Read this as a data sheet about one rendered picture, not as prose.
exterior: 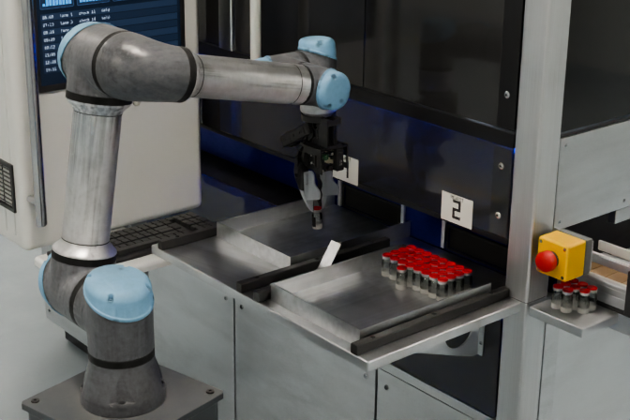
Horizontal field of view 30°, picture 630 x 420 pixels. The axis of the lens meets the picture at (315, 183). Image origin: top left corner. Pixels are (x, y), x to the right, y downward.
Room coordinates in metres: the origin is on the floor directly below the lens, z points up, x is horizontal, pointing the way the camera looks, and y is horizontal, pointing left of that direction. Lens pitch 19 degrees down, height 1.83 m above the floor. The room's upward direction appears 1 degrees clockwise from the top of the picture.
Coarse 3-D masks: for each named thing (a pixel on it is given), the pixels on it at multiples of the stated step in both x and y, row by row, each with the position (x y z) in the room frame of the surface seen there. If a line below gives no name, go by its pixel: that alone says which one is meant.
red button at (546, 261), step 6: (540, 252) 2.02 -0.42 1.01; (546, 252) 2.01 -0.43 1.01; (540, 258) 2.01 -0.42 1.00; (546, 258) 2.00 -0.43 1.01; (552, 258) 2.01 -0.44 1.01; (540, 264) 2.01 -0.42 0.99; (546, 264) 2.00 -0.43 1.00; (552, 264) 2.00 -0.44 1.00; (540, 270) 2.01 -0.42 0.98; (546, 270) 2.00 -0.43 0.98; (552, 270) 2.01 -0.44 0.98
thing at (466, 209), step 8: (448, 192) 2.24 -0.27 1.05; (448, 200) 2.24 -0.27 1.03; (456, 200) 2.23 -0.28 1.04; (464, 200) 2.21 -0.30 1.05; (448, 208) 2.24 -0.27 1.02; (464, 208) 2.21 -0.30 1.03; (448, 216) 2.24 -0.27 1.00; (456, 216) 2.22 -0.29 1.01; (464, 216) 2.21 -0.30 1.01; (464, 224) 2.21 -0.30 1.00
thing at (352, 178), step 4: (344, 156) 2.49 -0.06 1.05; (344, 160) 2.49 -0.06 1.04; (348, 160) 2.48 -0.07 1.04; (352, 160) 2.46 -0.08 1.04; (356, 160) 2.46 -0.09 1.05; (352, 164) 2.46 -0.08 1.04; (356, 164) 2.45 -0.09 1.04; (344, 168) 2.49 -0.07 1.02; (352, 168) 2.46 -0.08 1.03; (356, 168) 2.45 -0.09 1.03; (336, 172) 2.51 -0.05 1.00; (340, 172) 2.50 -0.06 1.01; (344, 172) 2.49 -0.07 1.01; (352, 172) 2.46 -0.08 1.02; (356, 172) 2.45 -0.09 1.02; (336, 176) 2.51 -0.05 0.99; (340, 176) 2.49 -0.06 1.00; (344, 176) 2.49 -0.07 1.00; (352, 176) 2.46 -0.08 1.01; (356, 176) 2.45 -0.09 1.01; (344, 180) 2.49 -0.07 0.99; (348, 180) 2.48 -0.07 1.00; (352, 180) 2.46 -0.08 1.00; (356, 180) 2.45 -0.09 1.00; (352, 184) 2.46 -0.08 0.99; (356, 184) 2.45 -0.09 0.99
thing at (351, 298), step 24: (336, 264) 2.18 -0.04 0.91; (360, 264) 2.23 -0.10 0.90; (288, 288) 2.11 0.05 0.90; (312, 288) 2.14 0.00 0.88; (336, 288) 2.14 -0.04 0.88; (360, 288) 2.14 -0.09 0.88; (384, 288) 2.14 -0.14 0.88; (408, 288) 2.14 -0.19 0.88; (480, 288) 2.08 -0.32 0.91; (312, 312) 1.99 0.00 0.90; (336, 312) 2.03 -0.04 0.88; (360, 312) 2.03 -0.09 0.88; (384, 312) 2.03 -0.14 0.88; (408, 312) 1.96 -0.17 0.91; (360, 336) 1.89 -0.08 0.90
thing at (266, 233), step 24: (240, 216) 2.46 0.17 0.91; (264, 216) 2.50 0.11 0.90; (288, 216) 2.54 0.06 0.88; (336, 216) 2.55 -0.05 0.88; (360, 216) 2.55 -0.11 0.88; (240, 240) 2.35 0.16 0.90; (264, 240) 2.39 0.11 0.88; (288, 240) 2.39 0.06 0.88; (312, 240) 2.40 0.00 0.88; (336, 240) 2.40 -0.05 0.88; (360, 240) 2.34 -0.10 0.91; (288, 264) 2.22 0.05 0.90
